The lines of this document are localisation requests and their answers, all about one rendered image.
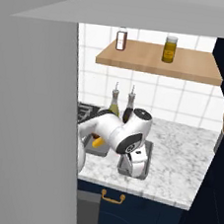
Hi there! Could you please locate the grey fridge door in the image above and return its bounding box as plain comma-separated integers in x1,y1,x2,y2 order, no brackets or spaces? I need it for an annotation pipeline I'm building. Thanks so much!
0,0,106,224

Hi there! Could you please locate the brown spice jar white label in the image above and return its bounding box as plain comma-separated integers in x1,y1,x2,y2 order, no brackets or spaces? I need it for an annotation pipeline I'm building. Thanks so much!
113,27,129,52

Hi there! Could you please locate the grey overhead panel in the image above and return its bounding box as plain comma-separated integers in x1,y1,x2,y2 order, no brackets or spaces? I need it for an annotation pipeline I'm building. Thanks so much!
10,0,224,43

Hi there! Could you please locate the grey vegetable container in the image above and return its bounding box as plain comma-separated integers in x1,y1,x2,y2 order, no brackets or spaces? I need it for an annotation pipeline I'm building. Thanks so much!
81,131,113,158

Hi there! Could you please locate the dark vinegar bottle with spout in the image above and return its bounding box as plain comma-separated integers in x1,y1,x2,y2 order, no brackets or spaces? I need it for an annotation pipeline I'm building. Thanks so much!
120,83,139,125

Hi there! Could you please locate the yellow spice jar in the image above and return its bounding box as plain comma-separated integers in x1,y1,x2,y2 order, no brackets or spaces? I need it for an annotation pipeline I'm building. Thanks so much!
161,34,179,65

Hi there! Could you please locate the yellow corn cob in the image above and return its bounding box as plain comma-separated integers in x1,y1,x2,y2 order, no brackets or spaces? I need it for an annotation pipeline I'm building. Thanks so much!
91,135,107,150

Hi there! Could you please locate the wooden wall shelf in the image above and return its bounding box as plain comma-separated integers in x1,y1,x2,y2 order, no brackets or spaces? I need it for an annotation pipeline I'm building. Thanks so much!
93,35,224,88

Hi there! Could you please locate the black hob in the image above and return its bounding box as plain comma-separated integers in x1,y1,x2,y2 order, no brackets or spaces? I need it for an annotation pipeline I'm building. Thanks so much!
75,101,107,128

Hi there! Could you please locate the grey meat container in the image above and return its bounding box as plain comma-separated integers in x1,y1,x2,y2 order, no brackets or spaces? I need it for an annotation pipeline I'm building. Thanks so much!
115,136,155,183

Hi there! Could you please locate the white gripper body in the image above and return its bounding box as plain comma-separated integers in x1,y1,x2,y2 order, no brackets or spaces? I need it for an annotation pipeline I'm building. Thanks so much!
126,156,148,180

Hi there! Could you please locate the grey metal item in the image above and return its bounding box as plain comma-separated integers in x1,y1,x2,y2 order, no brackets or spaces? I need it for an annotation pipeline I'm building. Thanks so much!
212,129,224,155

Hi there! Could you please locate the grey stove front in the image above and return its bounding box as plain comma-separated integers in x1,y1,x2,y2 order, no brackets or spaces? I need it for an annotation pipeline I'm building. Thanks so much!
72,189,103,224

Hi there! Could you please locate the gold cupboard handle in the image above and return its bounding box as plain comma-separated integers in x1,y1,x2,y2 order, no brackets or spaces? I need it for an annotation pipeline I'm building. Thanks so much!
100,188,127,206

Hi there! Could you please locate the dark navy tall cupboard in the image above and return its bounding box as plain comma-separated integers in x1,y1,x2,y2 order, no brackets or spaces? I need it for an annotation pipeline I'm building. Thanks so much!
170,34,224,224

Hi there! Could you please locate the olive oil bottle with spout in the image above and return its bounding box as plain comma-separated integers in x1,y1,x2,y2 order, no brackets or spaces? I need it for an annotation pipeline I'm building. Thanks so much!
107,80,124,118

